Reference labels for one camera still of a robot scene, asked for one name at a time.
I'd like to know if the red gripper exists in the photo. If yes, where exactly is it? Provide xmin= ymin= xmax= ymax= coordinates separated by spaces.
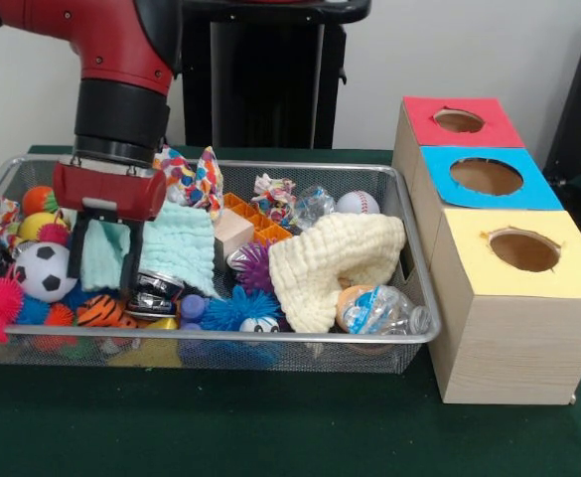
xmin=52 ymin=156 xmax=168 ymax=299

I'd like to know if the orange tiger striped toy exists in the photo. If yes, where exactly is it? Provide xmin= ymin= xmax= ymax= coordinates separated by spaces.
xmin=75 ymin=294 xmax=138 ymax=329

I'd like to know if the mint green waffle cloth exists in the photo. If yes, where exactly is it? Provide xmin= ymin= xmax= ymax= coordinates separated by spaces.
xmin=78 ymin=201 xmax=221 ymax=299

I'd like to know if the white cloth with colourful dots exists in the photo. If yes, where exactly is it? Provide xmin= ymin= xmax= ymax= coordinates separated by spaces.
xmin=153 ymin=145 xmax=225 ymax=220

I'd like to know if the cream waffle cloth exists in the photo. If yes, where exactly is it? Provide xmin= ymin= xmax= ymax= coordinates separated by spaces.
xmin=268 ymin=212 xmax=407 ymax=334

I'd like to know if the wooden box with three holes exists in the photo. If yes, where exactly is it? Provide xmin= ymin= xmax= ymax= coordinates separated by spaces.
xmin=391 ymin=95 xmax=581 ymax=406

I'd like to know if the small soccer ball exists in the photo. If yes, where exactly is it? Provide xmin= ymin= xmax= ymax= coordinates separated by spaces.
xmin=13 ymin=241 xmax=78 ymax=303

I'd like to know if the yellow smooth ball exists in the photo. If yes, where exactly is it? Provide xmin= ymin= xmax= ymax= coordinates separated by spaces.
xmin=18 ymin=212 xmax=63 ymax=240

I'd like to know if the blue spiky rubber ball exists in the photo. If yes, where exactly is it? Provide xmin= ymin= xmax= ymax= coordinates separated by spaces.
xmin=201 ymin=286 xmax=284 ymax=333

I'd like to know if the purple spiky monster toy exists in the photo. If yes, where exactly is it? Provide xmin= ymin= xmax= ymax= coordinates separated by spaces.
xmin=229 ymin=240 xmax=274 ymax=294

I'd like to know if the white baseball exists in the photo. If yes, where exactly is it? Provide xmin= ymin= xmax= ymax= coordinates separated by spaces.
xmin=336 ymin=191 xmax=381 ymax=216

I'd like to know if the crushed clear plastic bottle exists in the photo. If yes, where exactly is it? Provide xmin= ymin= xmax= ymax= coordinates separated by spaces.
xmin=342 ymin=285 xmax=433 ymax=335

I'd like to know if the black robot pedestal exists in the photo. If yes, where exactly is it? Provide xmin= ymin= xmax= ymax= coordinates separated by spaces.
xmin=178 ymin=0 xmax=373 ymax=150

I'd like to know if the silver wire mesh bin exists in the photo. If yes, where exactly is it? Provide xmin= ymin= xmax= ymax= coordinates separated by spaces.
xmin=0 ymin=153 xmax=444 ymax=375

